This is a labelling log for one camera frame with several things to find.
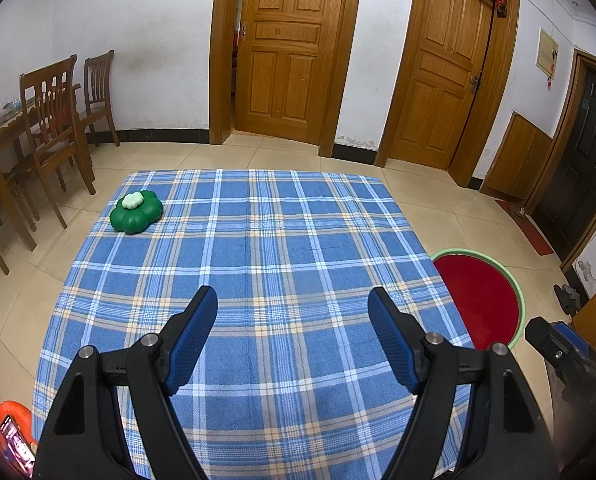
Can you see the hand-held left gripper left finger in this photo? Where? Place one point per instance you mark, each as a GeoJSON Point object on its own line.
{"type": "Point", "coordinates": [190, 340]}

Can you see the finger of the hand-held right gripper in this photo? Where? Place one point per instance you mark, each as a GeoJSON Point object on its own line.
{"type": "Point", "coordinates": [543, 335]}
{"type": "Point", "coordinates": [575, 337]}

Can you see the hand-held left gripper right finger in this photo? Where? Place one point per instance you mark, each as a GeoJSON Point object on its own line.
{"type": "Point", "coordinates": [393, 345]}

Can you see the red bucket with green rim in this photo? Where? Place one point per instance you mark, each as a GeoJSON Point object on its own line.
{"type": "Point", "coordinates": [478, 290]}

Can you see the dark slipper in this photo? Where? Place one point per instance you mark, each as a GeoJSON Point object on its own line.
{"type": "Point", "coordinates": [563, 297]}
{"type": "Point", "coordinates": [577, 302]}

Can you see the red doormat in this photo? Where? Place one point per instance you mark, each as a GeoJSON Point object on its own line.
{"type": "Point", "coordinates": [533, 232]}

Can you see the blue plaid tablecloth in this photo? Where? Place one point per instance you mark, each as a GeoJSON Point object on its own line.
{"type": "Point", "coordinates": [278, 260]}

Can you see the green flower-shaped toy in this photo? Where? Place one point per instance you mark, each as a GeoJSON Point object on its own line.
{"type": "Point", "coordinates": [133, 220]}

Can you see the dark entrance door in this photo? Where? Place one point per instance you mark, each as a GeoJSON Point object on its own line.
{"type": "Point", "coordinates": [583, 160]}

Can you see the smartphone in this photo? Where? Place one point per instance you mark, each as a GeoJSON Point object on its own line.
{"type": "Point", "coordinates": [15, 437]}

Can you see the orange round stool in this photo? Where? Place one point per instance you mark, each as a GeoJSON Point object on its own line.
{"type": "Point", "coordinates": [0, 417]}

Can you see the wooden panel door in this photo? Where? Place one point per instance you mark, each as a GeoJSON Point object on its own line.
{"type": "Point", "coordinates": [288, 60]}
{"type": "Point", "coordinates": [438, 85]}

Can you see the red door ornament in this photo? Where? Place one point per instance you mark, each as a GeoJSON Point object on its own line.
{"type": "Point", "coordinates": [500, 7]}

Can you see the low wooden wall cabinet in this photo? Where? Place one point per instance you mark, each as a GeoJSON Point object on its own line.
{"type": "Point", "coordinates": [515, 160]}

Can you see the beige wall box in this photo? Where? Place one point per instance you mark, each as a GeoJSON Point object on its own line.
{"type": "Point", "coordinates": [545, 52]}

